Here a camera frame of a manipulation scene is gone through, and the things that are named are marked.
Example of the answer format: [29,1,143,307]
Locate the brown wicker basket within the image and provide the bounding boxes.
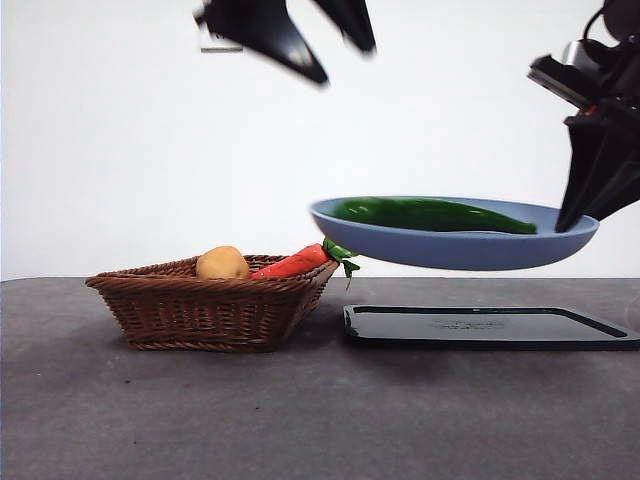
[84,254,342,353]

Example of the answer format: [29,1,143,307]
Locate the blue round plate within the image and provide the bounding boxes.
[308,195,601,272]

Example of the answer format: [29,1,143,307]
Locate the black glossy flat tray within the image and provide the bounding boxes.
[342,304,640,352]

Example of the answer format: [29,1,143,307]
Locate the green pepper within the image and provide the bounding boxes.
[333,196,539,236]

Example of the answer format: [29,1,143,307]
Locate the yellow-brown potato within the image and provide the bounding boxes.
[194,245,251,281]

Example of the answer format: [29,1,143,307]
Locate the orange carrot with green leaves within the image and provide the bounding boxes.
[249,236,362,292]

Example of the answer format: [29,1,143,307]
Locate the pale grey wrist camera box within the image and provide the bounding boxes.
[559,39,604,72]

